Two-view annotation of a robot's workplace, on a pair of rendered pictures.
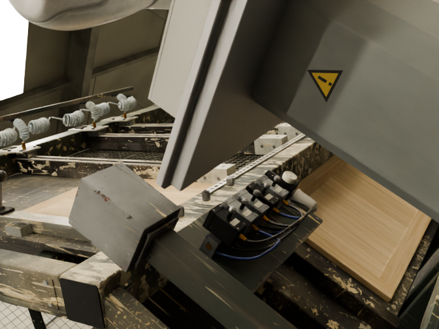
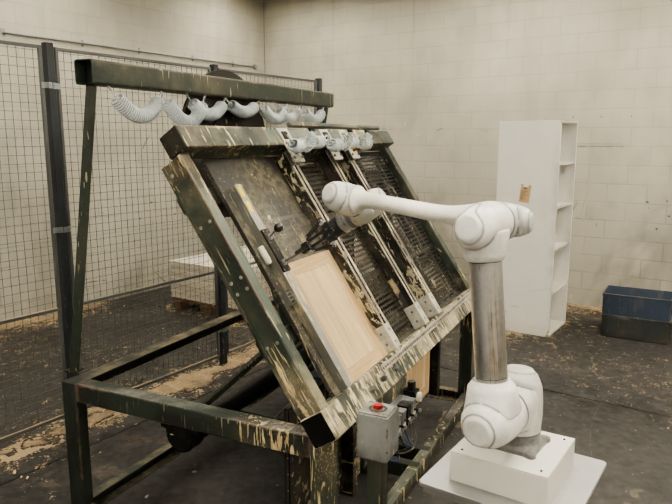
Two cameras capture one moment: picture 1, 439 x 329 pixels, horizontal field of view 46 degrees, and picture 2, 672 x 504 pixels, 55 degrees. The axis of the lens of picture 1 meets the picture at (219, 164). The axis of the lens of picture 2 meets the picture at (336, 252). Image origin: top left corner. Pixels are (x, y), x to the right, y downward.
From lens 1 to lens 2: 1.94 m
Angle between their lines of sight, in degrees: 28
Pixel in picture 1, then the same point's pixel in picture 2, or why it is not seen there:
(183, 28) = (492, 472)
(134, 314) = (333, 457)
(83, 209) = (371, 423)
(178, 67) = (474, 469)
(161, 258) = (375, 467)
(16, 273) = (296, 375)
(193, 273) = (380, 486)
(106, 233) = (368, 440)
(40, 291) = (300, 396)
